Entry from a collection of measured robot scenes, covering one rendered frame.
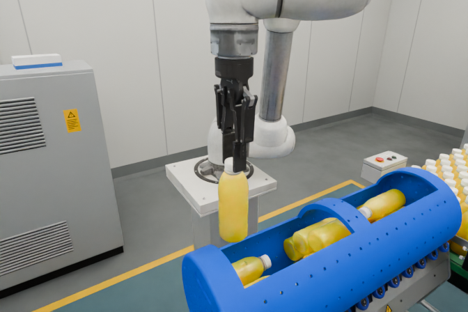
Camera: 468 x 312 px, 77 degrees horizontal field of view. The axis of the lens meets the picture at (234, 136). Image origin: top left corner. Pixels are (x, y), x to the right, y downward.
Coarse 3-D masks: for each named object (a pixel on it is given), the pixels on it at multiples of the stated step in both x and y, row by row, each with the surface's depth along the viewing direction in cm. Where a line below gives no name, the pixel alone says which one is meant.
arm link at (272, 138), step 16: (272, 32) 105; (288, 32) 105; (272, 48) 108; (288, 48) 109; (272, 64) 111; (288, 64) 114; (272, 80) 115; (272, 96) 119; (272, 112) 123; (256, 128) 127; (272, 128) 125; (288, 128) 132; (256, 144) 129; (272, 144) 128; (288, 144) 130
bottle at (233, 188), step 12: (228, 180) 63; (240, 180) 64; (228, 192) 63; (240, 192) 64; (228, 204) 64; (240, 204) 65; (228, 216) 66; (240, 216) 66; (228, 228) 67; (240, 228) 67; (228, 240) 68; (240, 240) 69
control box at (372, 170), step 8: (384, 152) 149; (392, 152) 149; (368, 160) 141; (376, 160) 140; (384, 160) 141; (392, 160) 140; (400, 160) 141; (368, 168) 140; (376, 168) 137; (384, 168) 135; (392, 168) 139; (368, 176) 141; (376, 176) 138
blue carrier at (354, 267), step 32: (416, 192) 108; (448, 192) 96; (288, 224) 95; (352, 224) 78; (384, 224) 81; (416, 224) 85; (448, 224) 92; (192, 256) 68; (224, 256) 66; (256, 256) 91; (320, 256) 70; (352, 256) 72; (384, 256) 77; (416, 256) 85; (192, 288) 71; (224, 288) 60; (256, 288) 61; (288, 288) 63; (320, 288) 66; (352, 288) 71
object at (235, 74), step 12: (216, 60) 55; (228, 60) 53; (240, 60) 53; (252, 60) 55; (216, 72) 56; (228, 72) 54; (240, 72) 54; (252, 72) 56; (228, 84) 58; (240, 84) 54; (240, 96) 55
